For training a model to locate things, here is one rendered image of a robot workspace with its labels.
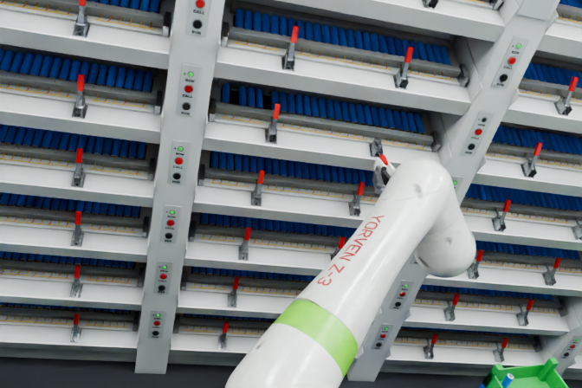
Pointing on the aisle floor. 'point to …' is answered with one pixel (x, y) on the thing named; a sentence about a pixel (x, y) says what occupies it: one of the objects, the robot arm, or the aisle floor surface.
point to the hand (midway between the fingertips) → (384, 169)
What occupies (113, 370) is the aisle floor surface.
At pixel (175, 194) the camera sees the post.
